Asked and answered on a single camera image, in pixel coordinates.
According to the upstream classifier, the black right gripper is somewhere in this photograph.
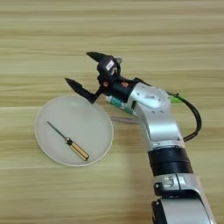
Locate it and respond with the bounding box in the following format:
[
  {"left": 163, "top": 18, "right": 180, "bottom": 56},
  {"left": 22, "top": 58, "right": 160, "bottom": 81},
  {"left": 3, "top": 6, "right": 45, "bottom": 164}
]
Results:
[{"left": 64, "top": 51, "right": 144, "bottom": 104}]

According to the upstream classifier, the green white glue stick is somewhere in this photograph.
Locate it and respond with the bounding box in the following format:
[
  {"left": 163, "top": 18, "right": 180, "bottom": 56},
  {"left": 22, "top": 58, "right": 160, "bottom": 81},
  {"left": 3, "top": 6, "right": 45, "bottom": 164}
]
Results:
[{"left": 104, "top": 95, "right": 138, "bottom": 116}]

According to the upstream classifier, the small green block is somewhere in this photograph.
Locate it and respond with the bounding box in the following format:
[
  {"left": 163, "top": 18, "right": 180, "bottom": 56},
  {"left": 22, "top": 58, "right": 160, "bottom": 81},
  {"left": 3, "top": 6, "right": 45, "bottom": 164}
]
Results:
[{"left": 170, "top": 94, "right": 186, "bottom": 105}]

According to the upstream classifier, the black box with white label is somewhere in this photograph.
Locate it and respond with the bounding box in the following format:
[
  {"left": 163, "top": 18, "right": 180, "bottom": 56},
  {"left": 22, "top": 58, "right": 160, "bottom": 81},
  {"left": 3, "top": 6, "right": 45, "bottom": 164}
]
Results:
[{"left": 96, "top": 55, "right": 122, "bottom": 78}]

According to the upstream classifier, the round beige plate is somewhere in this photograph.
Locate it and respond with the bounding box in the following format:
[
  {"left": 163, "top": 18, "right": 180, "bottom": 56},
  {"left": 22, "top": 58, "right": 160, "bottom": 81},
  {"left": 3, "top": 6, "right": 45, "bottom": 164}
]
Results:
[{"left": 34, "top": 94, "right": 114, "bottom": 168}]

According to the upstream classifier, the yellow handled screwdriver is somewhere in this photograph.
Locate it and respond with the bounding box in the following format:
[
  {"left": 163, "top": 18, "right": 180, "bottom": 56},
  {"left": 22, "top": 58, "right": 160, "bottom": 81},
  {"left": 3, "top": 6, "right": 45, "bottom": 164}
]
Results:
[{"left": 46, "top": 121, "right": 90, "bottom": 162}]

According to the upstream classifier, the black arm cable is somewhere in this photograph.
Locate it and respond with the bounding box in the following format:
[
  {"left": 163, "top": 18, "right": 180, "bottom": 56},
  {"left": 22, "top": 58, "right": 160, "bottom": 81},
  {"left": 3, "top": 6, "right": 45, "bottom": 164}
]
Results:
[{"left": 166, "top": 91, "right": 203, "bottom": 144}]

